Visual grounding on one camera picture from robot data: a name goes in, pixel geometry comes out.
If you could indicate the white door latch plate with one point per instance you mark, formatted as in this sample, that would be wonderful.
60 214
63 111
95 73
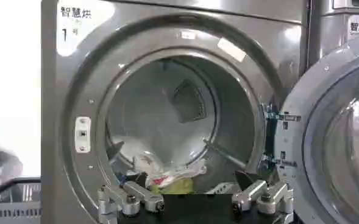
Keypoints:
83 134

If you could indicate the white garment with red print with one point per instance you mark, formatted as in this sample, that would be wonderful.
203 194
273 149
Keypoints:
142 158

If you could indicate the grey dryer with white label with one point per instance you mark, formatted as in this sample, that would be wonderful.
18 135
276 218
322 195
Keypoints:
331 30

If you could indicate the white patterned cloth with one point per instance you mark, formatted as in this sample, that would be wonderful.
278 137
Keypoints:
223 188

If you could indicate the grey dryer numbered one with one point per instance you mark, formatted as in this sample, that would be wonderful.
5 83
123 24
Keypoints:
75 91

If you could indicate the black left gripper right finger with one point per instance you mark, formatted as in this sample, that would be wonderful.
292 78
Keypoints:
266 194

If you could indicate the round glass dryer door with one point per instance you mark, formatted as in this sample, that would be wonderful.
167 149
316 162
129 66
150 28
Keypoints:
334 137

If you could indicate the metal door hinge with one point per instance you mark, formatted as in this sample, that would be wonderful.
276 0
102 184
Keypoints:
278 162
281 116

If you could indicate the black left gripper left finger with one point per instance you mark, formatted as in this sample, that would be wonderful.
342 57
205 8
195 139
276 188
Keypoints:
136 194

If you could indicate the grey slatted laundry basket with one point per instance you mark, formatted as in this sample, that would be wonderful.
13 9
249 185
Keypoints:
11 210

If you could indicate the yellow-green garment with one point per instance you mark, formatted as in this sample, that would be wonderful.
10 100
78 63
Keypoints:
179 186

